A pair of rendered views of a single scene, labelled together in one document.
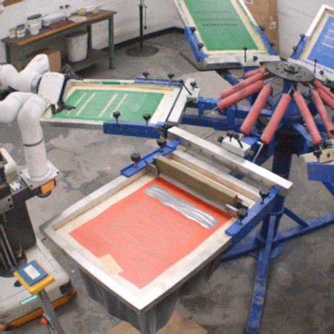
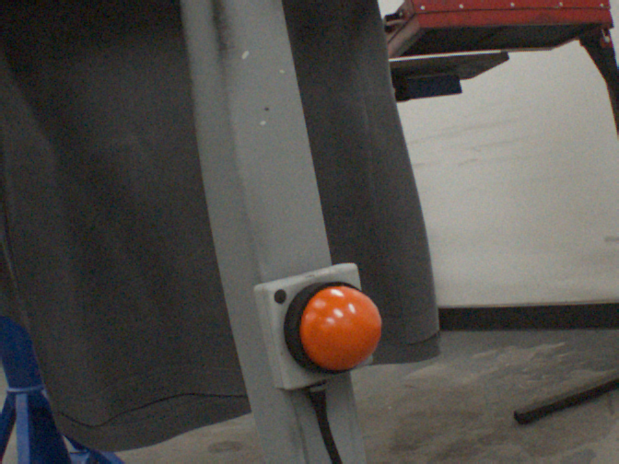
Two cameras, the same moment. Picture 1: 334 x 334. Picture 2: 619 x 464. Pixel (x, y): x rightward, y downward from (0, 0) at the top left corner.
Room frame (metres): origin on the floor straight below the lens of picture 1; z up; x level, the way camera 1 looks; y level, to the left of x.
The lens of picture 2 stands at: (0.85, 0.89, 0.71)
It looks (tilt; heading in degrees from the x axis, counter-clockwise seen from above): 3 degrees down; 283
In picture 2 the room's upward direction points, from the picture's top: 11 degrees counter-clockwise
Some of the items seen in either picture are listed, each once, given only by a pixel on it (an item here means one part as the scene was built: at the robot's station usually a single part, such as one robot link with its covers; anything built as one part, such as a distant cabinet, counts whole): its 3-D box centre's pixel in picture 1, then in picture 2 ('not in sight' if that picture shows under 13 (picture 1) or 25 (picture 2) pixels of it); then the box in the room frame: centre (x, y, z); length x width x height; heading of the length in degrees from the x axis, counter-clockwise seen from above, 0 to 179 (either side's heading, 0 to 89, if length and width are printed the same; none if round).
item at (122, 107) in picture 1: (130, 91); not in sight; (2.26, 0.20, 1.05); 1.08 x 0.61 x 0.23; 77
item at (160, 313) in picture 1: (187, 287); not in sight; (1.11, -0.08, 0.74); 0.46 x 0.04 x 0.42; 137
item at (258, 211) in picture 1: (251, 217); not in sight; (1.27, -0.33, 0.98); 0.30 x 0.05 x 0.07; 137
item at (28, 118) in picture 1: (30, 121); not in sight; (1.37, 0.52, 1.37); 0.13 x 0.10 x 0.16; 177
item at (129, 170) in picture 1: (149, 164); not in sight; (1.65, 0.08, 0.98); 0.30 x 0.05 x 0.07; 137
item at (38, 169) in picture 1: (34, 155); not in sight; (1.37, 0.53, 1.21); 0.16 x 0.13 x 0.15; 41
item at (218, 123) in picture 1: (180, 118); not in sight; (2.20, -0.08, 0.90); 1.24 x 0.06 x 0.06; 77
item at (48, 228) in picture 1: (158, 219); not in sight; (1.29, 0.04, 0.97); 0.79 x 0.58 x 0.04; 137
